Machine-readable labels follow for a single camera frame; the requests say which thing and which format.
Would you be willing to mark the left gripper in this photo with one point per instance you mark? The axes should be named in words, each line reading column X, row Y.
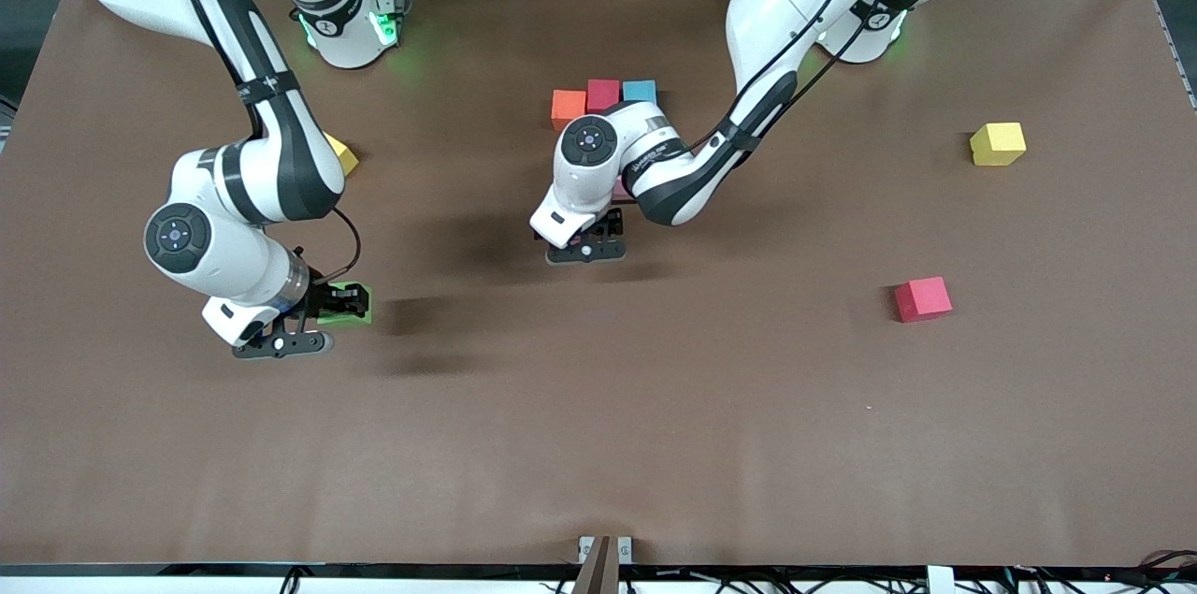
column 609, row 224

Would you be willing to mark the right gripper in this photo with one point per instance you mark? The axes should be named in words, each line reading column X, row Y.
column 324, row 298

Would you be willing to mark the green foam cube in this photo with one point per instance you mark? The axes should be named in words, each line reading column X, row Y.
column 327, row 321

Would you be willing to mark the orange foam cube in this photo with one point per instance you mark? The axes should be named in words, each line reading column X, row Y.
column 568, row 108

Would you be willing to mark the red foam cube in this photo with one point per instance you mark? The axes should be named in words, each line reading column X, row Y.
column 923, row 299
column 603, row 94

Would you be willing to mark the blue foam cube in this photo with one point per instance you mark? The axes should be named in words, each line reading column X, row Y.
column 640, row 90

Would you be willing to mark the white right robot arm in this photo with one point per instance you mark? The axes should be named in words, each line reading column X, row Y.
column 178, row 239

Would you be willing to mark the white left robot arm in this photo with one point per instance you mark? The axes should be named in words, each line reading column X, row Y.
column 589, row 142

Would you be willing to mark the yellow foam cube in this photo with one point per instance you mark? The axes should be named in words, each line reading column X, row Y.
column 343, row 154
column 997, row 145

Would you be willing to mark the brown table mat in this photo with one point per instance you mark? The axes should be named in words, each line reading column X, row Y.
column 598, row 444

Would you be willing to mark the white label tag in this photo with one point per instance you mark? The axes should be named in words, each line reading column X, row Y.
column 940, row 580

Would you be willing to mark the metal bracket with pole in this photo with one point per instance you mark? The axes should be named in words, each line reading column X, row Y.
column 598, row 566

